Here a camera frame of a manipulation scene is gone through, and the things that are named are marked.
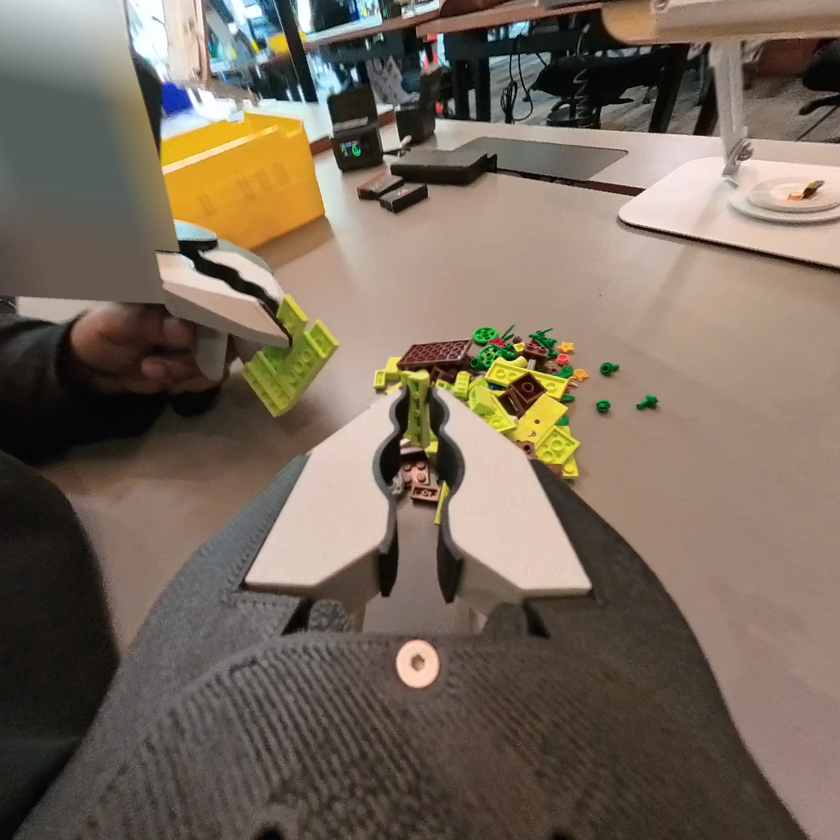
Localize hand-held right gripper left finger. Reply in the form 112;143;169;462
244;390;403;619

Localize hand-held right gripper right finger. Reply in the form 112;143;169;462
436;390;593;619

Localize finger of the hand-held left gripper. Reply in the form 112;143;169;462
156;252;294;350
176;222;287;312

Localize long lime green plate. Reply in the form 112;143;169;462
241;294;341;419

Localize pile of toy bricks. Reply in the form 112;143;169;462
373;323;659;526

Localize lime green plates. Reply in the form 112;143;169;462
399;369;435;455

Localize person's left forearm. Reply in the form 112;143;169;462
0;314;173;462

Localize person's left hand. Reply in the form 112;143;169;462
69;305;231;395

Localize yellow plastic bin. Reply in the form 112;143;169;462
161;112;327;250

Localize black charging case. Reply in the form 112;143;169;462
327;85;383;173

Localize flat black power bank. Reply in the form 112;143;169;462
390;147;497;186

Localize black metal pole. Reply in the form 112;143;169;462
272;0;319;102

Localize wooden desk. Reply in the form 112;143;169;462
302;0;605;47

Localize black office chair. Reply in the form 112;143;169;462
532;52;631;129

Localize black desk cable cover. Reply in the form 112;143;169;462
462;136;629;181

